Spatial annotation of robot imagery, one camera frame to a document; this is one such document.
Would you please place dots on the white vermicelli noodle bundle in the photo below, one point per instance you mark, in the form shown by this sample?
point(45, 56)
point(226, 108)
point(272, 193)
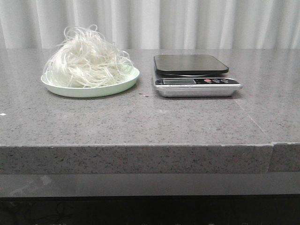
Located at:
point(85, 59)

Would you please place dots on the silver black kitchen scale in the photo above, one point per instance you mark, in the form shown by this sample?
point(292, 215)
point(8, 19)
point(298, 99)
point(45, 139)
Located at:
point(192, 75)

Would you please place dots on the light green round plate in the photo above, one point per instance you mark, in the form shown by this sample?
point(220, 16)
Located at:
point(93, 92)

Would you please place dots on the white pleated curtain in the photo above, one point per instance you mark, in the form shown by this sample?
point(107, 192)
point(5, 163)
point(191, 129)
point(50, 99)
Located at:
point(155, 24)

